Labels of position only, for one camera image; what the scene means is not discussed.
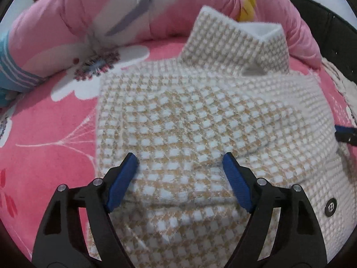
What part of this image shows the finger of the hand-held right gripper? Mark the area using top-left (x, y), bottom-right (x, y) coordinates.
top-left (334, 125), bottom-right (357, 146)

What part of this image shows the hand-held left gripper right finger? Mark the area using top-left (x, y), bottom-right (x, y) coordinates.
top-left (222, 152), bottom-right (327, 268)

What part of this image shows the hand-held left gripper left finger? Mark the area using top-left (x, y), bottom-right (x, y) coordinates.
top-left (32, 152), bottom-right (139, 268)

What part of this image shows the beige white checked knit sweater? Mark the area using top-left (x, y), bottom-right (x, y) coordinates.
top-left (88, 6), bottom-right (353, 268)

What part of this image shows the pink floral bed sheet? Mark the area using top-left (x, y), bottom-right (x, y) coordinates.
top-left (0, 35), bottom-right (357, 260)

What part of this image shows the black padded headboard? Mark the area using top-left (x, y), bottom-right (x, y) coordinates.
top-left (279, 0), bottom-right (357, 79)

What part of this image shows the pink printed quilt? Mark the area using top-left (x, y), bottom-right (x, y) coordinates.
top-left (0, 0), bottom-right (323, 108)

